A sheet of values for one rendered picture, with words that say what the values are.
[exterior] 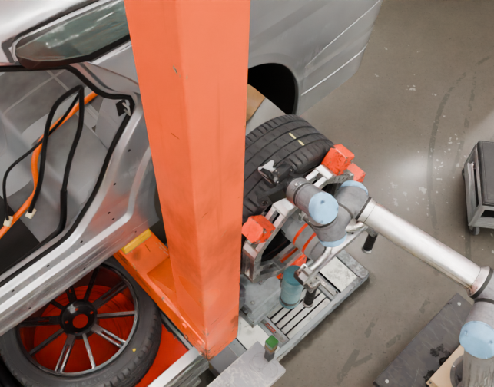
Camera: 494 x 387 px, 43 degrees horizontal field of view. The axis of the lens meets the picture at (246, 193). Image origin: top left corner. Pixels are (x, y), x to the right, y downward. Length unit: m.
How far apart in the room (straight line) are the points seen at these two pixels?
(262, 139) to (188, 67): 1.20
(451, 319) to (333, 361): 0.59
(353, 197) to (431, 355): 1.10
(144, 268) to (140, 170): 0.49
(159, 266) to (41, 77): 0.92
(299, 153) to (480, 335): 0.85
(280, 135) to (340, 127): 1.58
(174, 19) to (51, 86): 1.73
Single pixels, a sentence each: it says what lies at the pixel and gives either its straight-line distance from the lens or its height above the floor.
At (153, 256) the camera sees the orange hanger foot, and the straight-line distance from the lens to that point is 2.61.
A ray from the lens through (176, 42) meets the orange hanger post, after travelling 1.07.
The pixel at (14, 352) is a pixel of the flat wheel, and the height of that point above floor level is 0.50.
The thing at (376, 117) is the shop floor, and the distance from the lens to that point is 3.95.
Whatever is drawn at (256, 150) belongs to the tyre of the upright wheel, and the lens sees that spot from 2.25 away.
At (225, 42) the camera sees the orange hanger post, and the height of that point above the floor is 2.20.
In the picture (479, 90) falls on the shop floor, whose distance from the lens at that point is 4.30.
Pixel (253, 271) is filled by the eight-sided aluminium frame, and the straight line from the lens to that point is 2.37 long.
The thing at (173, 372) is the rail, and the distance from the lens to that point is 2.73.
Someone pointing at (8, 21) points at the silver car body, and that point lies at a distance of 1.73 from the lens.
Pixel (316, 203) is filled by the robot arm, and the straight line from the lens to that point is 1.92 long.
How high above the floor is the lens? 3.00
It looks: 58 degrees down
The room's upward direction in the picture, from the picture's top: 3 degrees clockwise
